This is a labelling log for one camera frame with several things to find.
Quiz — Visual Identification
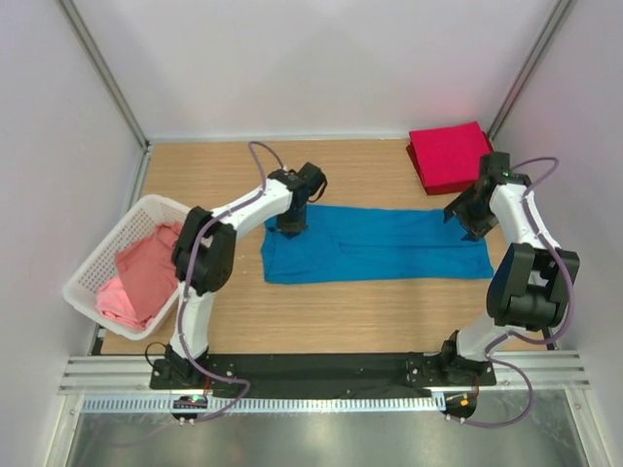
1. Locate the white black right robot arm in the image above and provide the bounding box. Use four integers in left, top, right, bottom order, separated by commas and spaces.
438, 152, 580, 385

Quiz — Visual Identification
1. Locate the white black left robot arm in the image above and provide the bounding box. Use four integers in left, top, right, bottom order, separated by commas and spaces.
153, 162, 328, 389

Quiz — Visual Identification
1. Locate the folded dark red t shirt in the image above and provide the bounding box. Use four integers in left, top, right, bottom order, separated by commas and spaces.
406, 129, 495, 197

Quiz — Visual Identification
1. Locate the salmon t shirt in basket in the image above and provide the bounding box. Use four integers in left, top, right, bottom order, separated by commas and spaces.
115, 222, 182, 327

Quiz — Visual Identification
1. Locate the white slotted cable duct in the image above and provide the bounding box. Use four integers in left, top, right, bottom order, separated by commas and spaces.
82, 393, 446, 414

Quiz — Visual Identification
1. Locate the pink t shirt in basket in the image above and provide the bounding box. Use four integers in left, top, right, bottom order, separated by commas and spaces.
95, 276, 153, 331

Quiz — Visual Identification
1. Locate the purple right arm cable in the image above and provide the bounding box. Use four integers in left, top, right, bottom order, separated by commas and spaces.
447, 156, 573, 428

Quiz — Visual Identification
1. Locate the aluminium rail frame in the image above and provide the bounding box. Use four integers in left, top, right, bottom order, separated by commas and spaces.
57, 350, 590, 395

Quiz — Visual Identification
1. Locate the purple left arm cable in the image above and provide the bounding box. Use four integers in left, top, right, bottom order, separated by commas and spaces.
174, 140, 293, 423

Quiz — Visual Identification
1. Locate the white perforated plastic basket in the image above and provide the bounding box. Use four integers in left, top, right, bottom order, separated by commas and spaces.
62, 195, 190, 341

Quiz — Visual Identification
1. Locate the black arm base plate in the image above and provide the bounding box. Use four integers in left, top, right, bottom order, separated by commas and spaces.
149, 352, 497, 390

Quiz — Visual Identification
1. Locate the blue t shirt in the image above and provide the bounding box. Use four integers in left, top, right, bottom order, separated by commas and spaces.
261, 205, 494, 285

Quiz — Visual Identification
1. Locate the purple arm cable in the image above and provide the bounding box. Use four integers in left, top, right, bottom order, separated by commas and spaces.
447, 156, 573, 428
174, 140, 293, 423

